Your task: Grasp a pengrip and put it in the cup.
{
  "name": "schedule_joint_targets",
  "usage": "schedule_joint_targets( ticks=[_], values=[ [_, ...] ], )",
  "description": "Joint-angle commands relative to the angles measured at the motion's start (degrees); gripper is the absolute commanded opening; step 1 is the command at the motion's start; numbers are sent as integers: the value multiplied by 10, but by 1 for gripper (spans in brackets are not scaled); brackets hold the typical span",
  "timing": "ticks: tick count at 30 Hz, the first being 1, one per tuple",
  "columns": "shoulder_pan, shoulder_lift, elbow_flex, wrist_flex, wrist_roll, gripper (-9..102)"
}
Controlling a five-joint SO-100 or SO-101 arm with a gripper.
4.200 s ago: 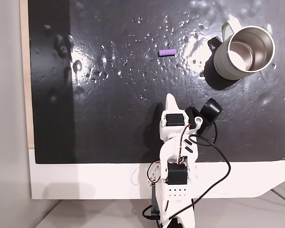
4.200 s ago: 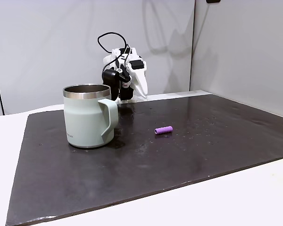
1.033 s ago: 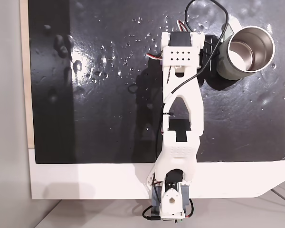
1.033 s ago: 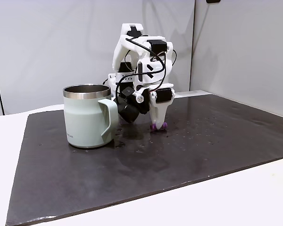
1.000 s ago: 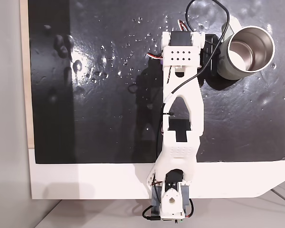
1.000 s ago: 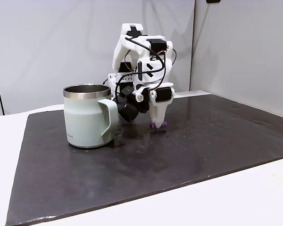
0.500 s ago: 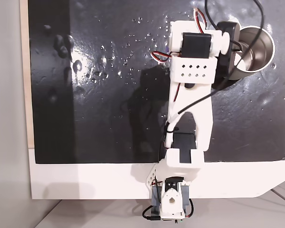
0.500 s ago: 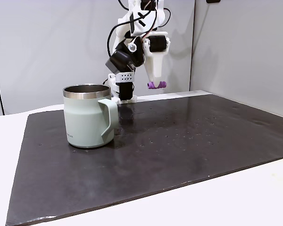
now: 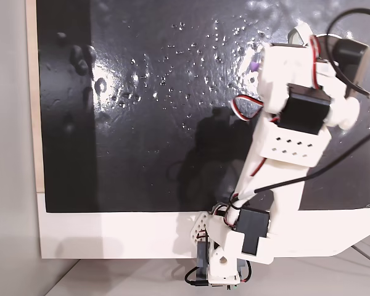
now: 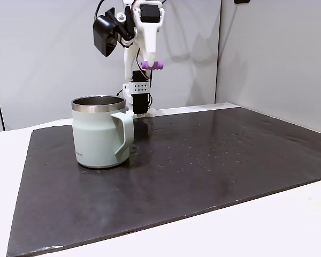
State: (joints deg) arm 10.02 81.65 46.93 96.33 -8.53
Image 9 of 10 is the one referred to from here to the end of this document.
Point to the purple ribbed pen grip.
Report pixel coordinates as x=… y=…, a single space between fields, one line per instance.
x=254 y=65

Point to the pale green steel mug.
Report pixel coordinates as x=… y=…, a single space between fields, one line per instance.
x=299 y=31

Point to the black shiny mat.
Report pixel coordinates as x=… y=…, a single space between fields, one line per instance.
x=160 y=148

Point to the light wooden board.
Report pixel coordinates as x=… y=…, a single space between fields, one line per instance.
x=34 y=123

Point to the black camera with mount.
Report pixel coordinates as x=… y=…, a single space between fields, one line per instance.
x=351 y=58

